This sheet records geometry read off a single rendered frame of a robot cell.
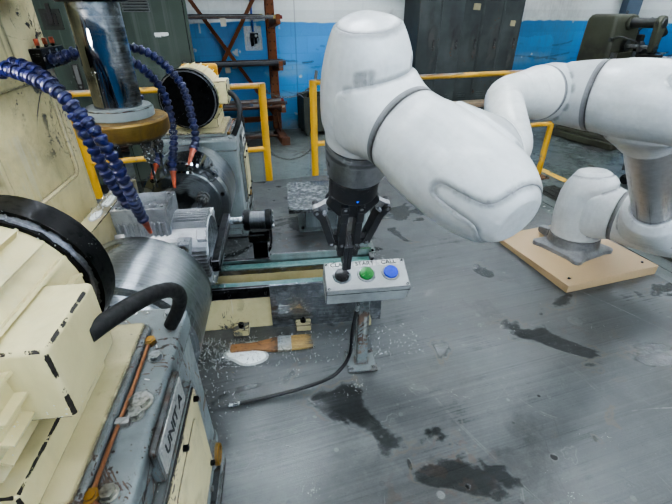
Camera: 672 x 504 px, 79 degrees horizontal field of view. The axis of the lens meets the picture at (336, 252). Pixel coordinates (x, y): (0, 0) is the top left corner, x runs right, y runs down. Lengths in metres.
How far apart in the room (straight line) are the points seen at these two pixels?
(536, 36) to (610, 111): 7.01
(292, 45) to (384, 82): 5.68
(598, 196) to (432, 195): 1.08
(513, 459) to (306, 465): 0.39
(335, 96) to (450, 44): 5.96
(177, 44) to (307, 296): 3.30
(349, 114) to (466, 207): 0.17
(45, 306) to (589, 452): 0.91
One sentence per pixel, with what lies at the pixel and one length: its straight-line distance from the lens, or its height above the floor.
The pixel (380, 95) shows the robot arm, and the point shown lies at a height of 1.45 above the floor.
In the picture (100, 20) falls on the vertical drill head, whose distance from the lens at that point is 0.94.
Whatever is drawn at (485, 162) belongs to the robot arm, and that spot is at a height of 1.41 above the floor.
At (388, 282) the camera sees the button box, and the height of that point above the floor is 1.06.
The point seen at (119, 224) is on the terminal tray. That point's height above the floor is 1.11.
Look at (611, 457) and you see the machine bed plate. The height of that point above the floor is 0.80.
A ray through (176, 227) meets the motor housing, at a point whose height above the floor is 1.09.
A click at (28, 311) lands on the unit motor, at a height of 1.31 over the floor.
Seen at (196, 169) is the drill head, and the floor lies 1.14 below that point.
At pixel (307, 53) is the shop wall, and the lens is 6.19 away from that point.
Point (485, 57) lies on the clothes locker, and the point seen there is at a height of 0.91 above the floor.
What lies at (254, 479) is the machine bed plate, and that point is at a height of 0.80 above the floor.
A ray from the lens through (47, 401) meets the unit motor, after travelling 0.41.
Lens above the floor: 1.53
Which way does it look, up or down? 31 degrees down
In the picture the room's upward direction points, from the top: straight up
